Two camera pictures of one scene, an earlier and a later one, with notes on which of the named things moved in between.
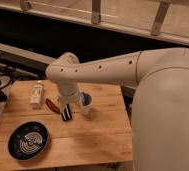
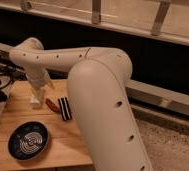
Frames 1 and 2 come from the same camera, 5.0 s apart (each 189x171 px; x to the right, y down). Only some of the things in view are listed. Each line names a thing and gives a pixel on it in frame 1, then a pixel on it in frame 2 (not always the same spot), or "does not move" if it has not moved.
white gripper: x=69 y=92 → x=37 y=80
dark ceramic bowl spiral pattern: x=28 y=141 does not move
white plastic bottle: x=37 y=95 does not move
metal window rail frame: x=177 y=21 does not move
